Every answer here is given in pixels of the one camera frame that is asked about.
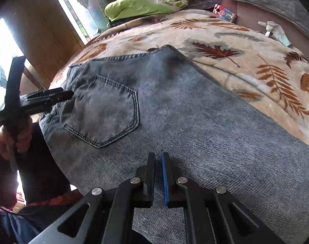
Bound purple plastic bag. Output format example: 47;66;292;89
187;0;221;12

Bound small colourful box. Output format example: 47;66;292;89
212;4;237;23

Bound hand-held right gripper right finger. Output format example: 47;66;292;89
162;152;287;244

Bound person's left hand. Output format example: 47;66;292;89
0;115;33;160

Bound grey denim pants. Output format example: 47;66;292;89
39;44;309;244

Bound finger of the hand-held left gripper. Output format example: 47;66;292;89
44;87;74;105

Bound white glove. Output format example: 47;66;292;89
258;21;292;47

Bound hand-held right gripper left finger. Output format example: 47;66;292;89
27;152;156;244

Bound pink pillow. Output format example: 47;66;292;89
236;1;309;64

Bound leaf print fleece blanket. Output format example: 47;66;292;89
49;9;309;148

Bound person's left forearm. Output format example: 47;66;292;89
0;142;20;211

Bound person's dark clothed body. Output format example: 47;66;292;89
0;122;89;244

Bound stained glass window pane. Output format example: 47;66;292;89
48;0;112;38
0;18;25;112

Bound wooden window frame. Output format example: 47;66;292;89
7;0;89;84

